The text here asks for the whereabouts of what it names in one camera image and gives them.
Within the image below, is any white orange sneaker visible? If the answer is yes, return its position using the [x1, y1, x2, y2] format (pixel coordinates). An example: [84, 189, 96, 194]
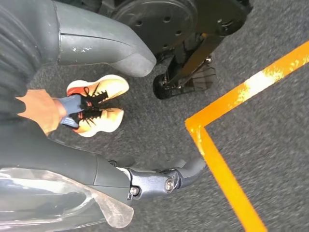
[71, 108, 124, 138]
[66, 74, 130, 103]

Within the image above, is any black caster wheel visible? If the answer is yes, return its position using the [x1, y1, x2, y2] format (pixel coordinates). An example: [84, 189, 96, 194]
[152, 73, 170, 100]

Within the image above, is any grey ribbed right arm sleeve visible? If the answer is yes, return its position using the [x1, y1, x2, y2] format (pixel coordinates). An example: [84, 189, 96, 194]
[0, 0, 41, 124]

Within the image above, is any worn yellow floor tape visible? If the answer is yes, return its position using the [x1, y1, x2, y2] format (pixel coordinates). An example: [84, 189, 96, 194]
[185, 40, 309, 232]

